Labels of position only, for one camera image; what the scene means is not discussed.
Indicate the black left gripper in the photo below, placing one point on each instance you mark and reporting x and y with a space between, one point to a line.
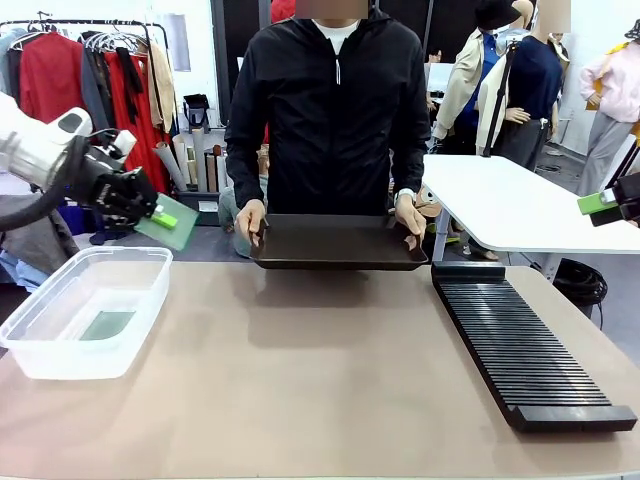
107 192

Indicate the person's left forearm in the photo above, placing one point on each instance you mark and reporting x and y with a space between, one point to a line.
412 160

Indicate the pale blue garment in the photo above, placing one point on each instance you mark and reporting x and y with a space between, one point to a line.
7 65

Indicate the black plastic tray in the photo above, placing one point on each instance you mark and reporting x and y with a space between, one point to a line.
340 240

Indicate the mannequin in beige coat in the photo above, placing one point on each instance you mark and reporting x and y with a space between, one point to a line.
470 75

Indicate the brown paper roll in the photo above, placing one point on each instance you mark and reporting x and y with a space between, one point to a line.
212 172

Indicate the person's right forearm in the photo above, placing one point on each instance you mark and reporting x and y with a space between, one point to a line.
245 170

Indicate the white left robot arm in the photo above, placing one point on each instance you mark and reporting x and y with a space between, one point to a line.
30 145

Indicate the black roll bin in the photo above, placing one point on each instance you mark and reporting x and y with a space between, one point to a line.
190 200

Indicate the black hat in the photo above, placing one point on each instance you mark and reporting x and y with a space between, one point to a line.
495 12

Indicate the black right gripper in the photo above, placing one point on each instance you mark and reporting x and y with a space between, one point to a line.
630 197

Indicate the clear plastic box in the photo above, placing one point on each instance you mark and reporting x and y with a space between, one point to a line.
50 365

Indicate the grey garment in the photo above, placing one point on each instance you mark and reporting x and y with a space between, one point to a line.
92 90

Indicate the white side table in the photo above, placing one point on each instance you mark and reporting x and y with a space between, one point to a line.
510 200

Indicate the blue bag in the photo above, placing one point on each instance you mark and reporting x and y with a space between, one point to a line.
75 215

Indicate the black slotted PCB rack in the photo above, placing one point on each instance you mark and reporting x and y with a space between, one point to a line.
510 330

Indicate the mannequin in pink top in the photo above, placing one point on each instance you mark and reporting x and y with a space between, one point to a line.
617 85

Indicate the black tripod pole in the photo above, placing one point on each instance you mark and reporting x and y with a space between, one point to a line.
500 95

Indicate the mannequin in navy top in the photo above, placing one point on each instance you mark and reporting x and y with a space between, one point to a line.
535 70

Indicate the white paper roll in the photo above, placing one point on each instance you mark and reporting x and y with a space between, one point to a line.
170 165
200 160

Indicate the grey wall poster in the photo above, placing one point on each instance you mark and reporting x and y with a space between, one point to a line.
179 42

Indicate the beige garment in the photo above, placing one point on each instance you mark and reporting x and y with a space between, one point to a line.
162 90

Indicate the white wristwatch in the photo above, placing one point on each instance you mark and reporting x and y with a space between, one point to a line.
405 193

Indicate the person's right hand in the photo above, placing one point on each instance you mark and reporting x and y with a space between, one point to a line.
250 217

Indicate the person's left hand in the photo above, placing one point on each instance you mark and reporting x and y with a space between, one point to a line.
410 217

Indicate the person in black jacket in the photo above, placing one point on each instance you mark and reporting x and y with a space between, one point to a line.
330 125

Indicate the grey table leg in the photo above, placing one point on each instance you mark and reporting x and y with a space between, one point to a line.
440 240

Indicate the red dress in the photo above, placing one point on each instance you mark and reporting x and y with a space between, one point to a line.
50 80

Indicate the green PCB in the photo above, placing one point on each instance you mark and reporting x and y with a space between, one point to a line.
107 325
182 230

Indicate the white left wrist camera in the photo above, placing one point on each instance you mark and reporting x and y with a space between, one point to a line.
122 142

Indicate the black scarf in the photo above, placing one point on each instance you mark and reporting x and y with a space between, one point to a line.
131 80

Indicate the black chair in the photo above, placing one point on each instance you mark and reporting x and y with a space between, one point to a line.
196 102

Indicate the black clothes rack frame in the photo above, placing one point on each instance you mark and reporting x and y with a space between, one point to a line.
75 22

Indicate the wooden figure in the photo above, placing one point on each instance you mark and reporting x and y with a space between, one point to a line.
430 200

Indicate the red long garment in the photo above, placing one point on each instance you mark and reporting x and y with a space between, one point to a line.
145 150

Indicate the grey cloth pile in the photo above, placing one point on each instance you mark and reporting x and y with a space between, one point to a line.
35 240

